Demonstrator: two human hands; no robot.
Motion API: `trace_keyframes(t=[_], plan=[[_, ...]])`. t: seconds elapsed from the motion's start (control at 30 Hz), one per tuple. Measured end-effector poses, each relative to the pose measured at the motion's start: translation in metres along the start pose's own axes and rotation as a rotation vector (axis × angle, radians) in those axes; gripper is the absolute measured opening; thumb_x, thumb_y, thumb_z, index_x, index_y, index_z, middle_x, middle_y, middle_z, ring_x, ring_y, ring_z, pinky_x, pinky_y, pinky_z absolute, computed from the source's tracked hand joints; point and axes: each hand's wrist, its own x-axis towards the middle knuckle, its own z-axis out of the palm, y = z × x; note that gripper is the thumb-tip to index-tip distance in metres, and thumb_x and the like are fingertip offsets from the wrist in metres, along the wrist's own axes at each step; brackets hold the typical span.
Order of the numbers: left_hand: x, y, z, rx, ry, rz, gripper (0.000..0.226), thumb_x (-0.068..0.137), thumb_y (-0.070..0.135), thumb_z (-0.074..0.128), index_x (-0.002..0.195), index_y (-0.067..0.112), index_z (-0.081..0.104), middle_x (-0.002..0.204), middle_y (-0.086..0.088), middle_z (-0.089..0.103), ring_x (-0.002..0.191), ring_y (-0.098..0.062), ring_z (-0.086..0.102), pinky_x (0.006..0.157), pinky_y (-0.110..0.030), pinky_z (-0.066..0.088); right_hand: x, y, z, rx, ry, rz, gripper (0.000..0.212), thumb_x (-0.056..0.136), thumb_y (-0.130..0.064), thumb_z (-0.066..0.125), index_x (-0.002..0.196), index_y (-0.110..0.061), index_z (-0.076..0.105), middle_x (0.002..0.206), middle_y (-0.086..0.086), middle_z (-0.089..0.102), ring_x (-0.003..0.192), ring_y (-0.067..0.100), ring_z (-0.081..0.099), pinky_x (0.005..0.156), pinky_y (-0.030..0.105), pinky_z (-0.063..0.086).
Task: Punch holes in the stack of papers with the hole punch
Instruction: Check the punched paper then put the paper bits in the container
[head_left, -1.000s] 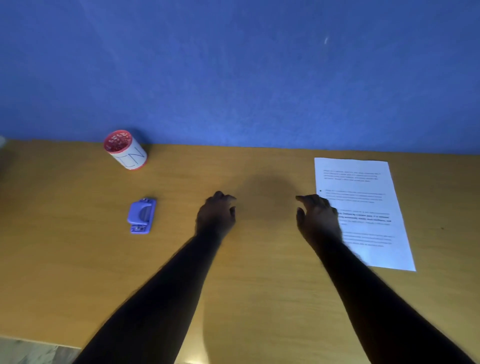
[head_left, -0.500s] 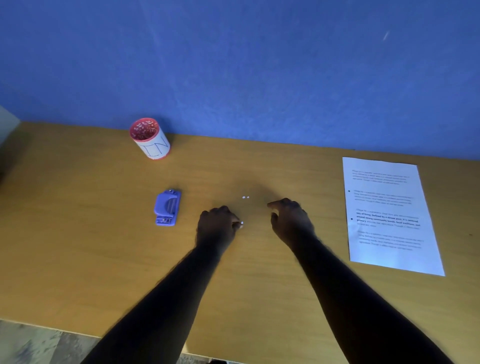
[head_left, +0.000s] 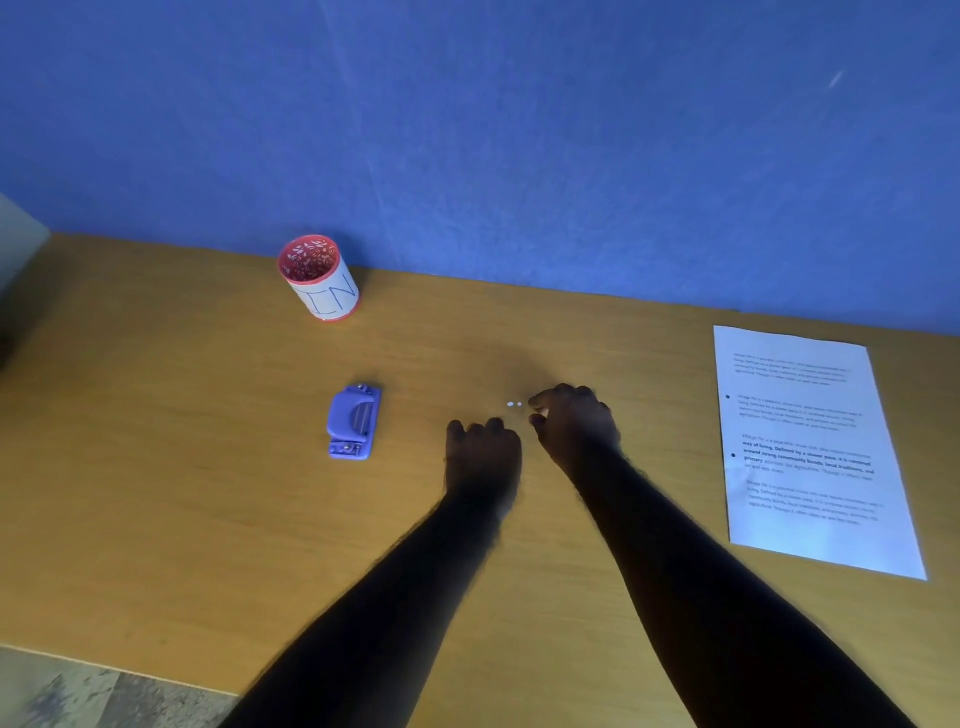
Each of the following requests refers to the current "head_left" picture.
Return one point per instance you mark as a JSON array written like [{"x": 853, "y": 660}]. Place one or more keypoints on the grey object at table edge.
[{"x": 19, "y": 240}]

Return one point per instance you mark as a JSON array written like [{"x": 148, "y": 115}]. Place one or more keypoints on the person's left hand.
[{"x": 482, "y": 459}]

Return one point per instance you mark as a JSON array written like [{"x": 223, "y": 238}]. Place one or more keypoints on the purple hole punch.
[{"x": 353, "y": 421}]

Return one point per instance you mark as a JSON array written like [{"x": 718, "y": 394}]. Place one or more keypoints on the person's right thumb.
[{"x": 538, "y": 424}]

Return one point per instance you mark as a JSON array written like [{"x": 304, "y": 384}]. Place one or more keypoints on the person's left fingers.
[{"x": 474, "y": 427}]

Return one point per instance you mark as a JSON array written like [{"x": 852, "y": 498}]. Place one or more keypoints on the person's right hand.
[{"x": 577, "y": 431}]

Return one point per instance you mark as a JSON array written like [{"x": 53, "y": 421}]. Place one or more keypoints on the red patterned pen cup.
[{"x": 321, "y": 280}]

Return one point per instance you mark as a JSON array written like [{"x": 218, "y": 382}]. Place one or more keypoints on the printed white paper sheet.
[{"x": 814, "y": 450}]

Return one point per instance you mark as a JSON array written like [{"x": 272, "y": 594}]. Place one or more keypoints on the person's left forearm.
[{"x": 375, "y": 622}]

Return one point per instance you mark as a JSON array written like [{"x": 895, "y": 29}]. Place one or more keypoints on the person's right forearm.
[{"x": 712, "y": 607}]

